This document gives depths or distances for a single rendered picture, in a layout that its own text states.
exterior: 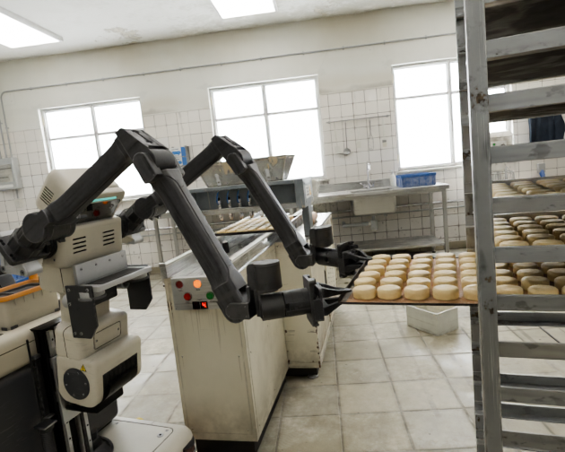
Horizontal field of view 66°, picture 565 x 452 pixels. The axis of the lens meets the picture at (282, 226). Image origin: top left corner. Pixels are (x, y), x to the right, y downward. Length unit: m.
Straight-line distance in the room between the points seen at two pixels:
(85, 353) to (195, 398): 0.72
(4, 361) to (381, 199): 4.18
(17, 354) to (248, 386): 0.89
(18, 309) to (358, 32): 5.01
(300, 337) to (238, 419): 0.72
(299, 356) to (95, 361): 1.42
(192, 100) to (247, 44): 0.99
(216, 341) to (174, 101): 4.43
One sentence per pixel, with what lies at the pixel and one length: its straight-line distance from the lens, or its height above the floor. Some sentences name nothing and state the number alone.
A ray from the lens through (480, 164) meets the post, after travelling 0.83.
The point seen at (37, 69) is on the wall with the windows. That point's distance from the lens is 6.85.
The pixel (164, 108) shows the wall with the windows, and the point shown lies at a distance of 6.03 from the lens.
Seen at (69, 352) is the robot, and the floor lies 0.76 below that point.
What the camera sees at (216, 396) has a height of 0.29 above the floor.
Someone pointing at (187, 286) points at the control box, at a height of 0.80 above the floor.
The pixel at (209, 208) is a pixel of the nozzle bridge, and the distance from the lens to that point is 2.65.
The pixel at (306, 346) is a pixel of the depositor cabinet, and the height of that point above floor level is 0.22.
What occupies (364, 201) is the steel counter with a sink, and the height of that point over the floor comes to 0.78.
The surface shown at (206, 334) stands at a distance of 1.95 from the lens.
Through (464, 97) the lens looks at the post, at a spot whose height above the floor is 1.38.
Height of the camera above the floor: 1.25
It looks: 8 degrees down
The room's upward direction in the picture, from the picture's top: 6 degrees counter-clockwise
